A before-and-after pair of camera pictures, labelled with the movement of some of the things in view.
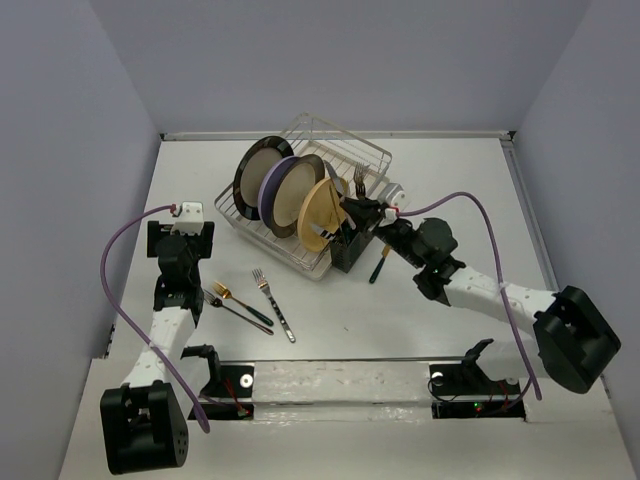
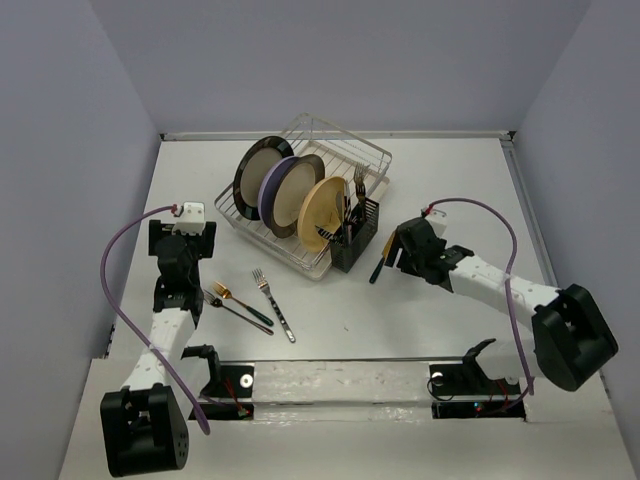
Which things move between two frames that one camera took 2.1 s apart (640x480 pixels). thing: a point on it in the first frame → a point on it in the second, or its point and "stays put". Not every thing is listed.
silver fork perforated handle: (263, 285) stays put
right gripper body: (387, 232) → (407, 261)
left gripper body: (198, 245) stays put
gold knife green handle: (380, 264) stays put
